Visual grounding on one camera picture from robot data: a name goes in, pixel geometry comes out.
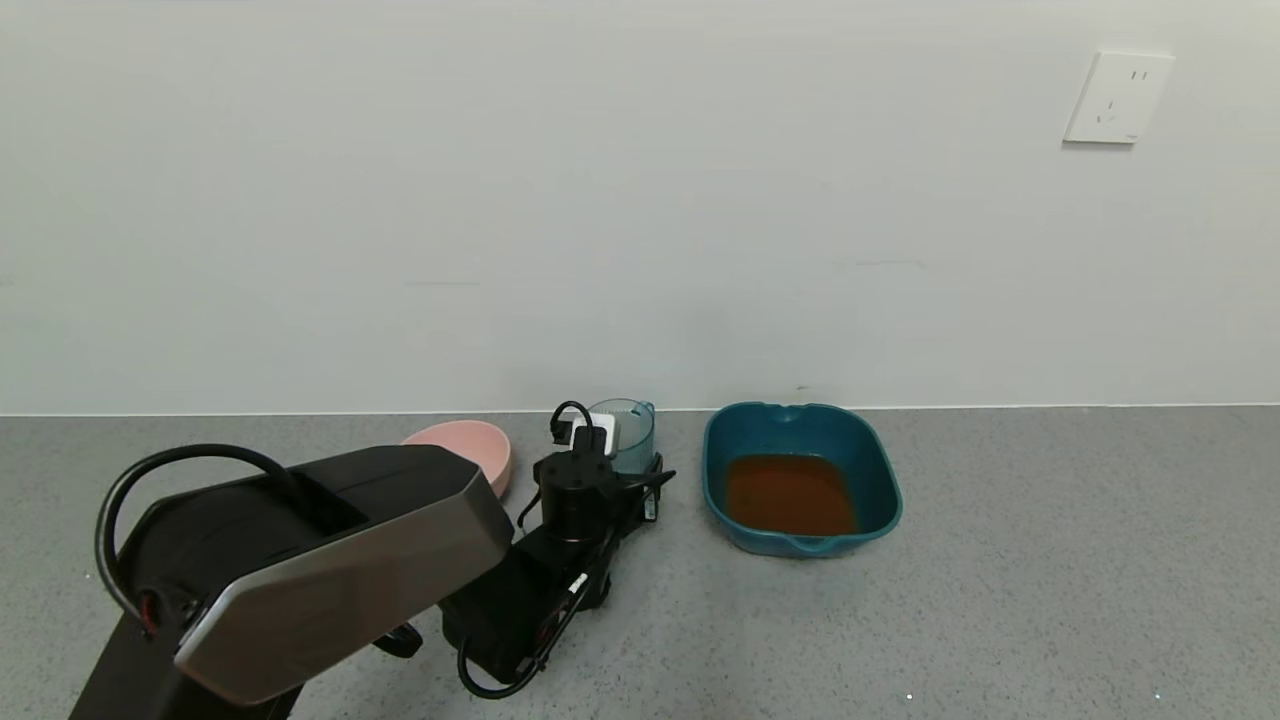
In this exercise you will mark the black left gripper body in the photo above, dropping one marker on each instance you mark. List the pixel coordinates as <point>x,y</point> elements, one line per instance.
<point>651,497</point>

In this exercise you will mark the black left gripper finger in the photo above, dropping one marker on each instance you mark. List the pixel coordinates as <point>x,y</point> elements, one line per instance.
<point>660,475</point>

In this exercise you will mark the clear plastic measuring jug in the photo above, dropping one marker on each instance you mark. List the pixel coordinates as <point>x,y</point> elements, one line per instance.
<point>636,432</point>

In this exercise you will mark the brown liquid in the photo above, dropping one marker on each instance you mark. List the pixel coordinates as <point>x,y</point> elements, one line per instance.
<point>790,495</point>

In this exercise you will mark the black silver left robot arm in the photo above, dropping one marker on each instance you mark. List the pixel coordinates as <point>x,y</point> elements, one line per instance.
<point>320,580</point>

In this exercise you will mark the pink bowl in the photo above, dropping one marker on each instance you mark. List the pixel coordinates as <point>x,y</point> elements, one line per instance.
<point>465,445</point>

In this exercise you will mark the teal plastic basin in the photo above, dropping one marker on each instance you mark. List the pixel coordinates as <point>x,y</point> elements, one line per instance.
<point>800,435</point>

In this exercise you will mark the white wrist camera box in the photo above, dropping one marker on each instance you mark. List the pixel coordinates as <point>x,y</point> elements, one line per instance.
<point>597,435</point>

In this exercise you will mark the white wall socket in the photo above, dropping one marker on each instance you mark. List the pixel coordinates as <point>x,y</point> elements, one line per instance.
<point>1118,98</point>

